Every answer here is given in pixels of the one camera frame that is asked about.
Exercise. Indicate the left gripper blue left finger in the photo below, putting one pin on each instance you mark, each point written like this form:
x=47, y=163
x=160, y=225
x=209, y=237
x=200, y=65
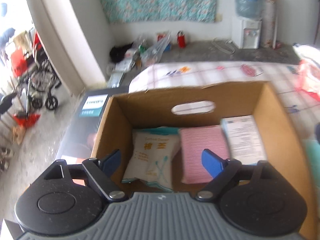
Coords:
x=110, y=163

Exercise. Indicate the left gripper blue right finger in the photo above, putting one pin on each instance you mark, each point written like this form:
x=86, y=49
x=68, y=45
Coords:
x=213, y=164

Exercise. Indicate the blue white paper box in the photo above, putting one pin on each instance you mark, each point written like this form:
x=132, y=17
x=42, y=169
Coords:
x=244, y=140

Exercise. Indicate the white cotton swab bag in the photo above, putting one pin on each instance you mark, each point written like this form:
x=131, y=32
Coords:
x=151, y=161

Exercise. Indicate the dark Philips product box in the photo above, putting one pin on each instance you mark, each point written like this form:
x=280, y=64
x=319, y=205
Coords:
x=78, y=141

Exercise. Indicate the brown cardboard box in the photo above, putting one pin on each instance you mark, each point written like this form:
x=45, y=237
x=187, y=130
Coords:
x=197, y=112

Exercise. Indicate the teal folded cloth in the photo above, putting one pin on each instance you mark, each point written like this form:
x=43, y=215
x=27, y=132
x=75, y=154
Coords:
x=312, y=150

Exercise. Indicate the black cloth on floor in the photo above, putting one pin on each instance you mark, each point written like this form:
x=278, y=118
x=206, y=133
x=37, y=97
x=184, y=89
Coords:
x=117, y=54

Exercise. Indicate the black wheelchair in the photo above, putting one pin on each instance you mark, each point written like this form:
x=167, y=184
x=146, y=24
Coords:
x=37, y=82

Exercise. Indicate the clear plastic bag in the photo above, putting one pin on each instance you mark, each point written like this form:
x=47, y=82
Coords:
x=154, y=53

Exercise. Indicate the red thermos bottle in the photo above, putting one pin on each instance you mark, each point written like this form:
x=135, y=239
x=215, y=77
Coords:
x=181, y=39

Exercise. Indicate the pink wet wipes pack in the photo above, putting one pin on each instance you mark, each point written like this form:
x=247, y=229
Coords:
x=308, y=78

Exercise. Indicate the white water dispenser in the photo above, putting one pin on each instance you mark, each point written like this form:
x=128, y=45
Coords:
x=246, y=32

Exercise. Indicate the blue water jug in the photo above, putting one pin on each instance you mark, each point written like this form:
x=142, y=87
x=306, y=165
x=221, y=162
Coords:
x=249, y=8

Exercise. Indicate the rolled floral mat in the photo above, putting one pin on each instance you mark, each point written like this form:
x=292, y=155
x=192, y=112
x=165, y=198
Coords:
x=269, y=24

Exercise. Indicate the floral teal wall cloth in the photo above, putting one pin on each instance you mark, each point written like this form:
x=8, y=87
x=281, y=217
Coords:
x=132, y=11

